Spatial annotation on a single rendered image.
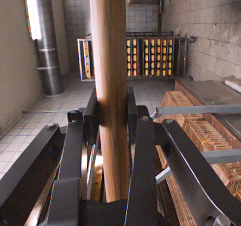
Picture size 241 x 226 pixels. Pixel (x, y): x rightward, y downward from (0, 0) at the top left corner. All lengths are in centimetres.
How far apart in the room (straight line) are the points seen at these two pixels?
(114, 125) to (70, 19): 519
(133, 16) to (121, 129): 506
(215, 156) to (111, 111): 71
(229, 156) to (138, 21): 467
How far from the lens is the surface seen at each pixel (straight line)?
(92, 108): 16
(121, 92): 17
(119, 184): 23
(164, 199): 141
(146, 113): 16
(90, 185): 130
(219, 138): 118
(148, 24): 526
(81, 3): 531
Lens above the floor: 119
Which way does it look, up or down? 1 degrees down
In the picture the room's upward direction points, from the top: 92 degrees counter-clockwise
